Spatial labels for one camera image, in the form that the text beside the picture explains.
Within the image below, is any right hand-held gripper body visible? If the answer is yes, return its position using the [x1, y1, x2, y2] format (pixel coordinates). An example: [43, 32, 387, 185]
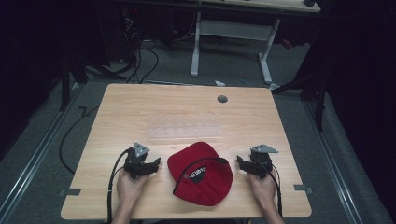
[248, 144, 279, 180]

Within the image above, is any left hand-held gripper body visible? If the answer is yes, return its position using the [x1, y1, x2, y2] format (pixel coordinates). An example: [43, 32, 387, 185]
[123, 142, 151, 180]

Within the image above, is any red cap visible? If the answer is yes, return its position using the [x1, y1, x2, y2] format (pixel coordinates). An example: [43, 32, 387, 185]
[166, 141, 234, 207]

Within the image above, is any person's right hand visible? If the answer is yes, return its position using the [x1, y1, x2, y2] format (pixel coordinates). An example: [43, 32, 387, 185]
[247, 169, 278, 209]

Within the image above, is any person's left hand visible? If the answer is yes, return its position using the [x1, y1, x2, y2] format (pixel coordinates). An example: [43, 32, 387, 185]
[116, 168, 151, 207]

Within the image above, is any grey tape piece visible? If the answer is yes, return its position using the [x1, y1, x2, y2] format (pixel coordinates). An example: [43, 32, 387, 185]
[292, 184, 314, 195]
[58, 188, 82, 198]

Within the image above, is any black metal stand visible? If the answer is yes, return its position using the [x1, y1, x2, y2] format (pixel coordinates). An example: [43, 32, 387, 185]
[270, 69, 329, 133]
[58, 54, 127, 112]

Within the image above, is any white-framed desk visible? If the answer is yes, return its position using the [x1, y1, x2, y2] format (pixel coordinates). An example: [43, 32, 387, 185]
[190, 0, 322, 86]

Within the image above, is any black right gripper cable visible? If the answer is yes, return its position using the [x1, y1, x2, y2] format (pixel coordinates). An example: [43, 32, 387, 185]
[253, 155, 284, 218]

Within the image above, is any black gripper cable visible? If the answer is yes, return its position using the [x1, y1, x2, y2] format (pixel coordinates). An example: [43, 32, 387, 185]
[106, 147, 132, 224]
[253, 155, 284, 218]

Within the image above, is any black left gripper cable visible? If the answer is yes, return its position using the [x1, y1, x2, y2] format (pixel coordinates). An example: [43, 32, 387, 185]
[106, 147, 132, 224]

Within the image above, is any metal floor rail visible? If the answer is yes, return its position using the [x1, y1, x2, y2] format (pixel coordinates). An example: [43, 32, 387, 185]
[0, 83, 82, 220]
[302, 101, 364, 224]

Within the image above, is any black floor cable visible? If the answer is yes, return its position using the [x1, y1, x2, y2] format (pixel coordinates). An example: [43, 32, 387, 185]
[58, 105, 101, 175]

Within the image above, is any bundle of black cables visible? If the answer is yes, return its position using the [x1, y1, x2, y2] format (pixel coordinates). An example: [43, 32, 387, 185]
[122, 13, 161, 85]

